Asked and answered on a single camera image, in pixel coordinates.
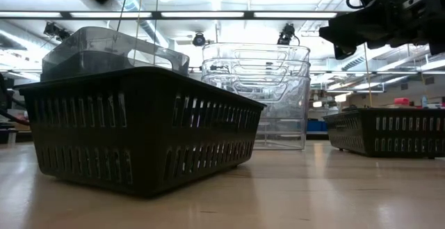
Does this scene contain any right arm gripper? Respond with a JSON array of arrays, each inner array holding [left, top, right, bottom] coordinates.
[[318, 0, 445, 60]]

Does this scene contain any clear plastic bin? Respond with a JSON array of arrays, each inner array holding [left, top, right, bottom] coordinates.
[[200, 58, 312, 84], [201, 74, 312, 151]]

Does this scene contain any black ceiling spotlight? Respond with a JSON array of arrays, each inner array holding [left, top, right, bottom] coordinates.
[[43, 22, 72, 42], [192, 31, 207, 47], [277, 22, 300, 46]]

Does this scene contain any blue storage bin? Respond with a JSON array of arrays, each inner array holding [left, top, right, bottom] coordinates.
[[307, 119, 328, 132]]

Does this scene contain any smoke grey translucent bin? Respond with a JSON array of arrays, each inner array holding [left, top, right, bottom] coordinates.
[[40, 26, 191, 83]]

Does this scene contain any thin black hanging cable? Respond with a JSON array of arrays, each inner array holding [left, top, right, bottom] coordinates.
[[116, 0, 132, 31]]

